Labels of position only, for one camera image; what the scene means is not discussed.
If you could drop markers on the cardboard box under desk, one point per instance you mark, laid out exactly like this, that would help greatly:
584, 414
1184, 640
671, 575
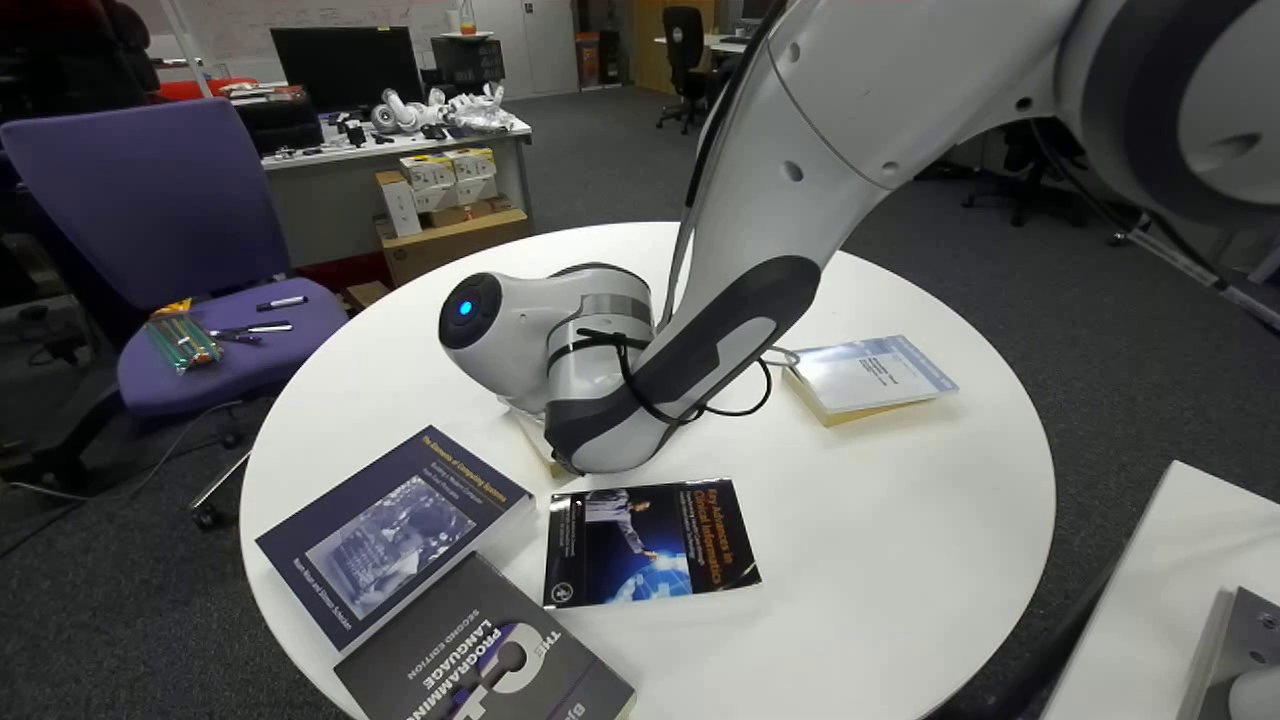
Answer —
451, 242

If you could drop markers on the white side table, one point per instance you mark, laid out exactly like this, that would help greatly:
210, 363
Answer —
1193, 540

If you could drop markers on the black space cover book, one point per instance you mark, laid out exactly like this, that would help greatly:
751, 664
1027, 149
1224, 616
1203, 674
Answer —
647, 540

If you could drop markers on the light blue white book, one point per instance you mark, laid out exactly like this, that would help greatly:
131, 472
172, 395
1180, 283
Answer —
857, 378

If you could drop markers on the black computer monitor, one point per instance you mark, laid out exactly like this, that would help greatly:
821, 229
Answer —
349, 67

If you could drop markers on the dark grey book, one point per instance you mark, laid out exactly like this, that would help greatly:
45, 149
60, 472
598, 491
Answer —
477, 648

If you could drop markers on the purple office chair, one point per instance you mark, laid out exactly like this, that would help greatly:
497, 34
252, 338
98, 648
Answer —
164, 204

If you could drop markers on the cream white thick book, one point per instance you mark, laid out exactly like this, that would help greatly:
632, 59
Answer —
546, 455

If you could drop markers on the grey metal bracket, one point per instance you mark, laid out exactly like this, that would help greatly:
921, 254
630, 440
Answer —
1238, 663

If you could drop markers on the large dark blue book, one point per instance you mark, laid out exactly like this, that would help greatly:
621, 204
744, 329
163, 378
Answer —
388, 531

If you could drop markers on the green circuit board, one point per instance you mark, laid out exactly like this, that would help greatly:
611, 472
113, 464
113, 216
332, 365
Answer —
180, 342

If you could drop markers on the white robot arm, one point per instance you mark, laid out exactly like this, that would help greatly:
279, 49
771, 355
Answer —
833, 111

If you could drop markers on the white plastic bags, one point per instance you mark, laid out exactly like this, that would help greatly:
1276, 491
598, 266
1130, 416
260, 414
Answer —
483, 113

